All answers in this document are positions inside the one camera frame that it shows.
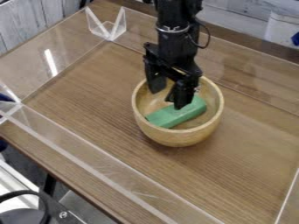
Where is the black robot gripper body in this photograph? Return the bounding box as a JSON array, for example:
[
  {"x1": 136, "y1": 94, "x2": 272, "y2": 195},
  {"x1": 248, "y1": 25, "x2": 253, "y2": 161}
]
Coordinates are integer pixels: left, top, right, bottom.
[{"x1": 144, "y1": 27, "x2": 201, "y2": 82}]

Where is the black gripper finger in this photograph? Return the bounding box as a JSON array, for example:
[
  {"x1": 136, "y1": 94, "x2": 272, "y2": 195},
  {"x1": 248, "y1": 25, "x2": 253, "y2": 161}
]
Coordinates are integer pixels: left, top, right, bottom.
[
  {"x1": 164, "y1": 79, "x2": 199, "y2": 110},
  {"x1": 144, "y1": 58, "x2": 165, "y2": 94}
]

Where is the green rectangular block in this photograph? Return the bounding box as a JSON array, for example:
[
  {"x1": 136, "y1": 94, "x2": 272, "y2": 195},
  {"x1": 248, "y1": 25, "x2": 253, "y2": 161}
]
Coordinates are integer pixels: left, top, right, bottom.
[{"x1": 144, "y1": 95, "x2": 207, "y2": 129}]

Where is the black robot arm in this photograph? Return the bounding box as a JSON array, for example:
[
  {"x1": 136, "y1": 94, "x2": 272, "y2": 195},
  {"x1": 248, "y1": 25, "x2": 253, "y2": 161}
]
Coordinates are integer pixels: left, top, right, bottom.
[{"x1": 144, "y1": 0, "x2": 208, "y2": 109}]

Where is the light wooden bowl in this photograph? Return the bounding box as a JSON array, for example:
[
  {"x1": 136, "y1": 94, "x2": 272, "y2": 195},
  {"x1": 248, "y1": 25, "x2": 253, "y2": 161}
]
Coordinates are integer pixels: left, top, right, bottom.
[{"x1": 131, "y1": 76, "x2": 224, "y2": 147}]

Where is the white cylindrical container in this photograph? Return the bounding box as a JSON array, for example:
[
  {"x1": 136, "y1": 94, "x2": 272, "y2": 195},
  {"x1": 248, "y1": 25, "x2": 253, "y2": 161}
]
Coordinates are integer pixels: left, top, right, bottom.
[{"x1": 264, "y1": 11, "x2": 299, "y2": 50}]

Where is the black table leg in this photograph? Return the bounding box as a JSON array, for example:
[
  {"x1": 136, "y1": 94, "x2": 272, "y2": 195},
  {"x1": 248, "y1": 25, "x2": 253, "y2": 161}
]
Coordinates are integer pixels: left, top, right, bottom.
[{"x1": 43, "y1": 174, "x2": 57, "y2": 197}]

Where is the clear acrylic corner bracket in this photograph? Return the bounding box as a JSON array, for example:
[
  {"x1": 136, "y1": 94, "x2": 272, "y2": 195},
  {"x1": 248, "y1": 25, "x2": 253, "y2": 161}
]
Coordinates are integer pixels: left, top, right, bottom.
[{"x1": 85, "y1": 7, "x2": 127, "y2": 42}]

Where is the clear acrylic tray wall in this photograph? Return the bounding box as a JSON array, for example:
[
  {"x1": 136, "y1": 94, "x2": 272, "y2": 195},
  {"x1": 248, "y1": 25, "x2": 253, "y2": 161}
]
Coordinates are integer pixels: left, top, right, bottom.
[{"x1": 0, "y1": 101, "x2": 224, "y2": 224}]

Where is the black cable loop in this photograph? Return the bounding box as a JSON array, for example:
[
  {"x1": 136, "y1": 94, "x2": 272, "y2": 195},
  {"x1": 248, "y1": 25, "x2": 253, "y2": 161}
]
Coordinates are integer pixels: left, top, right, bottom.
[{"x1": 0, "y1": 190, "x2": 52, "y2": 224}]

